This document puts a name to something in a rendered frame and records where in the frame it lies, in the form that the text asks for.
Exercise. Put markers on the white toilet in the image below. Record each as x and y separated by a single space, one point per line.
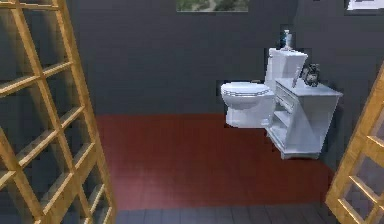
250 100

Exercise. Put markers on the dark ornate small object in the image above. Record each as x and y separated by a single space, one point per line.
312 76

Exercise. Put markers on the pale spray bottle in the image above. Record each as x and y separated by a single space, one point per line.
287 40

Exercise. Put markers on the white side cabinet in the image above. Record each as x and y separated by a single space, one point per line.
305 113

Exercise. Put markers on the framed wall picture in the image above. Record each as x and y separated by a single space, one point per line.
365 4

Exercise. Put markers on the wooden glazed room door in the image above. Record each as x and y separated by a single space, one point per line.
74 80
364 156

